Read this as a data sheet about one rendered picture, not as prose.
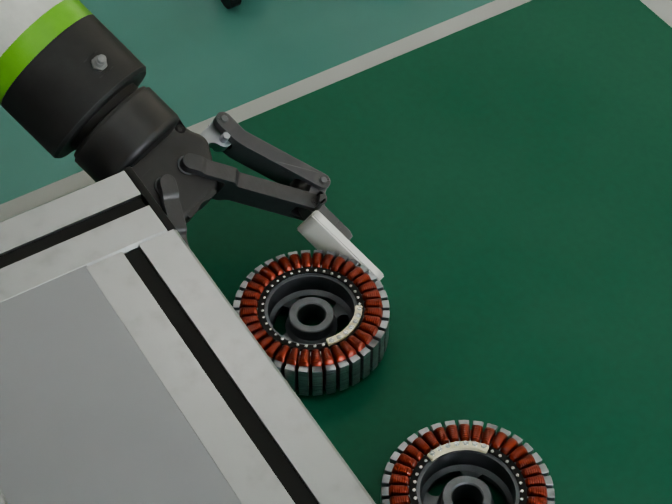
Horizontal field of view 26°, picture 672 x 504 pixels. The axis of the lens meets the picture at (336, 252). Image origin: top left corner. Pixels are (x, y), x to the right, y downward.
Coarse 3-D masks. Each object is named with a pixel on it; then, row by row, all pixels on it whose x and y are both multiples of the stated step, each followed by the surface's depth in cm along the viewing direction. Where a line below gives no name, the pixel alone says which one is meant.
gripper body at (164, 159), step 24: (144, 96) 102; (120, 120) 100; (144, 120) 101; (168, 120) 102; (96, 144) 100; (120, 144) 100; (144, 144) 100; (168, 144) 104; (192, 144) 105; (96, 168) 101; (120, 168) 101; (144, 168) 102; (168, 168) 103; (192, 192) 103; (216, 192) 104; (192, 216) 103
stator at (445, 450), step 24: (432, 432) 96; (456, 432) 96; (480, 432) 96; (504, 432) 97; (408, 456) 95; (432, 456) 95; (456, 456) 96; (480, 456) 96; (504, 456) 95; (528, 456) 95; (384, 480) 94; (408, 480) 94; (432, 480) 96; (456, 480) 95; (480, 480) 95; (504, 480) 96; (528, 480) 94
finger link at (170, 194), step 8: (168, 176) 102; (160, 184) 101; (168, 184) 102; (176, 184) 102; (160, 192) 102; (168, 192) 101; (176, 192) 102; (160, 200) 102; (168, 200) 102; (176, 200) 102; (168, 208) 101; (176, 208) 102; (168, 216) 101; (176, 216) 101; (176, 224) 101; (184, 224) 101; (184, 232) 101; (184, 240) 101
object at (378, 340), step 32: (288, 256) 107; (320, 256) 106; (256, 288) 104; (288, 288) 106; (320, 288) 107; (352, 288) 105; (256, 320) 103; (288, 320) 104; (320, 320) 106; (352, 320) 103; (384, 320) 103; (288, 352) 101; (320, 352) 101; (352, 352) 101; (320, 384) 101; (352, 384) 103
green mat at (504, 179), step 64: (576, 0) 131; (384, 64) 126; (448, 64) 126; (512, 64) 126; (576, 64) 126; (640, 64) 126; (256, 128) 120; (320, 128) 120; (384, 128) 120; (448, 128) 120; (512, 128) 120; (576, 128) 120; (640, 128) 120; (384, 192) 116; (448, 192) 116; (512, 192) 116; (576, 192) 116; (640, 192) 116; (256, 256) 111; (384, 256) 111; (448, 256) 111; (512, 256) 111; (576, 256) 111; (640, 256) 111; (448, 320) 107; (512, 320) 107; (576, 320) 107; (640, 320) 107; (384, 384) 103; (448, 384) 103; (512, 384) 103; (576, 384) 103; (640, 384) 103; (384, 448) 100; (576, 448) 100; (640, 448) 100
